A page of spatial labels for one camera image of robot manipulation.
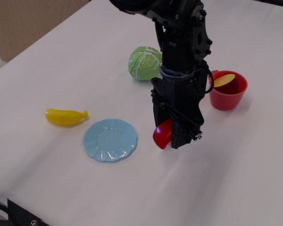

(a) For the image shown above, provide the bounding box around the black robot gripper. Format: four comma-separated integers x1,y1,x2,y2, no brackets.
151,68,208,149

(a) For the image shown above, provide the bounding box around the red and white toy sushi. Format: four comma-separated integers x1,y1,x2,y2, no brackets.
153,118,173,150

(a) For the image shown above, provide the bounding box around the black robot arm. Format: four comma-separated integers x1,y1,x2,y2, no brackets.
113,0,213,149

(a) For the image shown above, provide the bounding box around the light blue toy plate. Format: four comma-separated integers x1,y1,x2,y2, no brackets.
83,119,137,162

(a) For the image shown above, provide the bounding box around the red plastic cup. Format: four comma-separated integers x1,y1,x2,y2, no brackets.
208,70,248,111

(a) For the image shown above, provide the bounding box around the purple and yellow toy fruit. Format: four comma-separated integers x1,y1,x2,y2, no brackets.
214,73,238,95

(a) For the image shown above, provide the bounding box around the green toy cabbage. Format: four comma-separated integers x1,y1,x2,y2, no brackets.
128,46,162,81

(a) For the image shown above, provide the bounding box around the yellow toy banana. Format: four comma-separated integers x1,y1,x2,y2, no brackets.
45,108,88,126

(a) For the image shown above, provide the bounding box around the black corner bracket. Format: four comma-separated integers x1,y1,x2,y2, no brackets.
7,199,50,226

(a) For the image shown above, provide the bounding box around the black cable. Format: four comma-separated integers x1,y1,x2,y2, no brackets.
0,202,17,226

